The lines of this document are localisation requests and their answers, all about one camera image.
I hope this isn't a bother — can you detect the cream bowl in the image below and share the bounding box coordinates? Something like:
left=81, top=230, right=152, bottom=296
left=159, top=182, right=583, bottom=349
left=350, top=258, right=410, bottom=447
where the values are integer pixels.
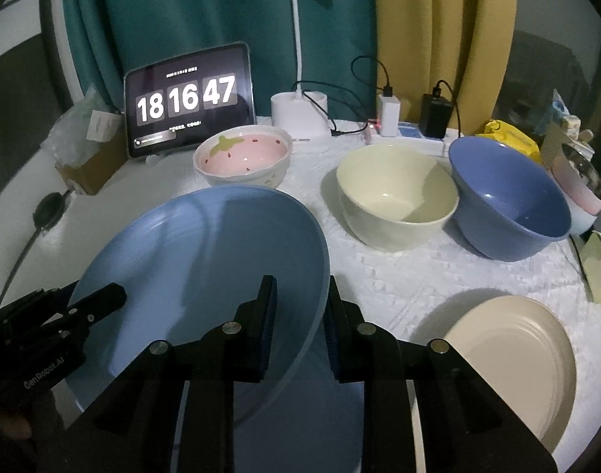
left=336, top=144, right=460, bottom=252

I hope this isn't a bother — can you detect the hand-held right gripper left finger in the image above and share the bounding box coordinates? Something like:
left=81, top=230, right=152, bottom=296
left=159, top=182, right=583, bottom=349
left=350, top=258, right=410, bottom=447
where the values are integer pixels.
left=66, top=275, right=281, bottom=473

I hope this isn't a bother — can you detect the cardboard box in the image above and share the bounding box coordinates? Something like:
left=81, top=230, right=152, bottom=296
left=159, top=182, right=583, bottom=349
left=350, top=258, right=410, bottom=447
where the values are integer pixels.
left=54, top=128, right=128, bottom=195

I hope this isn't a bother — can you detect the clear plastic bag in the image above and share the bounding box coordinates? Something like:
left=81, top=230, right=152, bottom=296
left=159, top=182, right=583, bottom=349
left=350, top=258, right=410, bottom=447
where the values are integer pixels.
left=41, top=84, right=126, bottom=163

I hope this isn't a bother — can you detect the black power adapter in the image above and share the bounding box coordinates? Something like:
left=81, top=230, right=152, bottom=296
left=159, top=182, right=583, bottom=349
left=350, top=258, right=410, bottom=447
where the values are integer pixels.
left=421, top=91, right=451, bottom=139

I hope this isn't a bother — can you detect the cream utensil holder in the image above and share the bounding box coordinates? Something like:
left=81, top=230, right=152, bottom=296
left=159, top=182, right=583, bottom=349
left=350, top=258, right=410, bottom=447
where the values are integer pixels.
left=541, top=115, right=594, bottom=159

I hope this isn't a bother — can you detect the yellow wet wipes pack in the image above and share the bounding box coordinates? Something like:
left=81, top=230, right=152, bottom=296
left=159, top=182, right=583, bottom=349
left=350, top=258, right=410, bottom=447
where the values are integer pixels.
left=478, top=119, right=542, bottom=163

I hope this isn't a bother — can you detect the pink strawberry bowl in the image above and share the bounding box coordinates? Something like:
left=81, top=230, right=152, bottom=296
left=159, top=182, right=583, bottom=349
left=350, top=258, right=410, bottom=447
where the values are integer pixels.
left=192, top=125, right=294, bottom=189

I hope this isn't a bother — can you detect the teal curtain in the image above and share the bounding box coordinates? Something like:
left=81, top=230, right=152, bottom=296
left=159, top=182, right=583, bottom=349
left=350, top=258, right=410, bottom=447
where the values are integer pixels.
left=61, top=0, right=380, bottom=124

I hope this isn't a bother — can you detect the white desk lamp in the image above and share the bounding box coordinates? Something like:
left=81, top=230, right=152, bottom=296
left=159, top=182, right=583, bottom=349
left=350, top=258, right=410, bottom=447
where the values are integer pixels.
left=234, top=0, right=333, bottom=146

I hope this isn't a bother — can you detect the white quilted tablecloth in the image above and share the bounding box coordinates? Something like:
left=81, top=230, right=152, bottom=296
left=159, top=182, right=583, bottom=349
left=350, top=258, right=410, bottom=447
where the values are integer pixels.
left=0, top=113, right=601, bottom=473

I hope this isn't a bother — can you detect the small white box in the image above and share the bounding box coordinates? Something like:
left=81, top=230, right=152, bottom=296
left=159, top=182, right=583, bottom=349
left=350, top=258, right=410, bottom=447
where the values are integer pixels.
left=88, top=111, right=121, bottom=142

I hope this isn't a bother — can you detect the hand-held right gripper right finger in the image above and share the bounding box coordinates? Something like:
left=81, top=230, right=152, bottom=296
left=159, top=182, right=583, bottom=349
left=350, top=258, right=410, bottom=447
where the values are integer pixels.
left=324, top=276, right=560, bottom=473

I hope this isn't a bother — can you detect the tablet with clock display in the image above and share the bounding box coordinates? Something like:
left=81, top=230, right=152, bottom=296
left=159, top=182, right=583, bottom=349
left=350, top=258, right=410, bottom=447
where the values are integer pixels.
left=124, top=42, right=257, bottom=159

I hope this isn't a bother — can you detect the black charger cable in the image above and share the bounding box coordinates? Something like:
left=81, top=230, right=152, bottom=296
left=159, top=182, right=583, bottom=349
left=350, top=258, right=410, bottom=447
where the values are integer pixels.
left=350, top=56, right=394, bottom=98

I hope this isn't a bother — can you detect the black round device with cable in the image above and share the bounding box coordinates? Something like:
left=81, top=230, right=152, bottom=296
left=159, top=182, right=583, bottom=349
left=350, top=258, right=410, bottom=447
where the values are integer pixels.
left=0, top=191, right=75, bottom=306

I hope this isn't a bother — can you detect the metal bowl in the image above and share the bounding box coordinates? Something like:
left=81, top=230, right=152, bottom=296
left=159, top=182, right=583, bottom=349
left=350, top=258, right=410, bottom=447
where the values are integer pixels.
left=559, top=145, right=601, bottom=198

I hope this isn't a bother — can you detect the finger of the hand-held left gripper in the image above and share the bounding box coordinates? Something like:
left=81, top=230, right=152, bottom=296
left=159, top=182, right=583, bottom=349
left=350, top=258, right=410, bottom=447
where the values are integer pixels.
left=65, top=282, right=128, bottom=329

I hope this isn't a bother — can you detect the white charger plug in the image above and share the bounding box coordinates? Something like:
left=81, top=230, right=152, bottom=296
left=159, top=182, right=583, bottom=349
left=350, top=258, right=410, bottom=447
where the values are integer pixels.
left=378, top=93, right=400, bottom=137

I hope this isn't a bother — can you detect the cream plate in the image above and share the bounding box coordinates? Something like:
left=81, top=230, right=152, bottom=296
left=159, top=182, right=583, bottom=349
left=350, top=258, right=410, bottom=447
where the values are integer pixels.
left=428, top=296, right=577, bottom=456

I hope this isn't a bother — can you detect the dark blue bowl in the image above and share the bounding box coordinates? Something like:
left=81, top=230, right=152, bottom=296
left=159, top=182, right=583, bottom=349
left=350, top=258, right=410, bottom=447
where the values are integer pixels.
left=448, top=136, right=573, bottom=262

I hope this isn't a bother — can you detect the black lamp cable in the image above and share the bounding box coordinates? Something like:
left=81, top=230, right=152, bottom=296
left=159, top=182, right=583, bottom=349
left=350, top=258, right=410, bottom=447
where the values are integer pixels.
left=294, top=81, right=372, bottom=138

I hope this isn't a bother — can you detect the black adapter cable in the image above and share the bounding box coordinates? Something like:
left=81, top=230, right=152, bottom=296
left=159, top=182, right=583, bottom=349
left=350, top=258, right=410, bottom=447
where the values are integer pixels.
left=435, top=79, right=465, bottom=135

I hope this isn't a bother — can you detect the white power strip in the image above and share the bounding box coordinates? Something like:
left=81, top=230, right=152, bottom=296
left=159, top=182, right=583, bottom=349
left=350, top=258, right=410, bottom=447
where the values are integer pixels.
left=367, top=121, right=463, bottom=155

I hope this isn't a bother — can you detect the blue and white packet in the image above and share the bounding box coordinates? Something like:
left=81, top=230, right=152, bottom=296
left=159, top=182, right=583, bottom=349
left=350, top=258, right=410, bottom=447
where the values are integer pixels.
left=551, top=89, right=582, bottom=126

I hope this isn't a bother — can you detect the yellow curtain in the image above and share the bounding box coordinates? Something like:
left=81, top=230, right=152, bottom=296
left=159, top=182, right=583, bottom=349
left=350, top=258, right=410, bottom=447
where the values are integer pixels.
left=372, top=0, right=520, bottom=124

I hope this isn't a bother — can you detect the dark grey chair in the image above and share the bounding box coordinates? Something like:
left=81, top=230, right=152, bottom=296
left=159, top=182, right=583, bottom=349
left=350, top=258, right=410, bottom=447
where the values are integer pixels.
left=497, top=30, right=601, bottom=124

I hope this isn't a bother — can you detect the large blue plate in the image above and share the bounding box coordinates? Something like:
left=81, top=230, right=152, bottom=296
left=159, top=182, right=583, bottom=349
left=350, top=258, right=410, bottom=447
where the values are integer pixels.
left=66, top=186, right=331, bottom=427

